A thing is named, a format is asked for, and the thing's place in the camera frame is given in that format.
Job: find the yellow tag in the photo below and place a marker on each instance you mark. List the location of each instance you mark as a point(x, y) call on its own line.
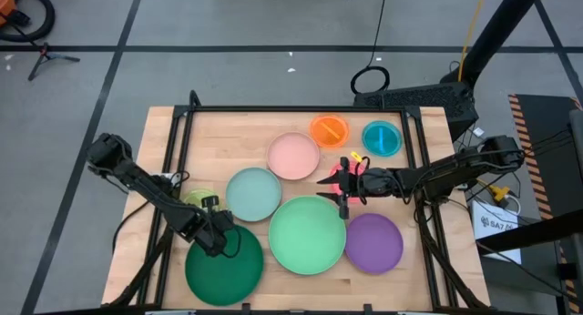
point(355, 156)

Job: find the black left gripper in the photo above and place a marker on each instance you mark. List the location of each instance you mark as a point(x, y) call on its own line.
point(214, 233)

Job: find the large light green plastic plate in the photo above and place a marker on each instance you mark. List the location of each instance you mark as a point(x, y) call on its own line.
point(307, 235)

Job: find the orange vacuum cleaner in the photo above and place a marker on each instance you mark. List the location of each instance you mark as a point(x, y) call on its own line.
point(5, 3)

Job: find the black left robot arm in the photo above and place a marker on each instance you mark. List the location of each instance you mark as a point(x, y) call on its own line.
point(136, 178)

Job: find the small transparent pink plate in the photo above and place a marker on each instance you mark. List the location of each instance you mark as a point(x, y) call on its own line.
point(336, 170)

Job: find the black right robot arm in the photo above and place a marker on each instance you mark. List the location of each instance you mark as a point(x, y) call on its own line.
point(455, 169)

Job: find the black aluminium table frame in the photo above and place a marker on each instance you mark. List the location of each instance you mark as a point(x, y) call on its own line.
point(296, 108)

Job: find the white printed box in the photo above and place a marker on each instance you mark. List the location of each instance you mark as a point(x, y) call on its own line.
point(492, 215)

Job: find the salmon pink plastic plate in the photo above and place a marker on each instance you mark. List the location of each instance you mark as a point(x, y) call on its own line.
point(293, 155)

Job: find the large dark green plastic plate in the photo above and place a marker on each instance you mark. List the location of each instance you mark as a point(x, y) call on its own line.
point(223, 278)

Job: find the small white tag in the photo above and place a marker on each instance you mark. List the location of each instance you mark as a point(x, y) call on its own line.
point(478, 132)

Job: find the small transparent orange plate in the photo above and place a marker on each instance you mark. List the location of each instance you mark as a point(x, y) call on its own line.
point(321, 135)

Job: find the black crossbeam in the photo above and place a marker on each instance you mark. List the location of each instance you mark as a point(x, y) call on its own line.
point(546, 230)

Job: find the small transparent yellow-green plate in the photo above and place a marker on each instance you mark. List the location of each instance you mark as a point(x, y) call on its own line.
point(196, 199)

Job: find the purple plastic plate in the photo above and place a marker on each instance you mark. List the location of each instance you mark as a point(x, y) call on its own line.
point(374, 243)

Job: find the small transparent cyan plate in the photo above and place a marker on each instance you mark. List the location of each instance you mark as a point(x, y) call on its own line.
point(389, 139)

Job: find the black hazard-striped floor mat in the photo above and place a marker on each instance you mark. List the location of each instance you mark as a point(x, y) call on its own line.
point(546, 124)

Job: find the pale blue-grey plastic plate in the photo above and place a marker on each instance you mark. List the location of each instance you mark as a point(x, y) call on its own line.
point(253, 194)

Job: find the black tripod stand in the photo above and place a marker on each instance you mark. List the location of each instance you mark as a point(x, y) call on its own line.
point(44, 51)

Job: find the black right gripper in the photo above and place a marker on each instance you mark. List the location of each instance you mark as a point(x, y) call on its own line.
point(357, 184)

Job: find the black perforated stand base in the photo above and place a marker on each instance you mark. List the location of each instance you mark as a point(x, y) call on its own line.
point(410, 101)

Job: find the black camera stand post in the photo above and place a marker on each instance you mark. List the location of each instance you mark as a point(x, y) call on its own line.
point(501, 28)

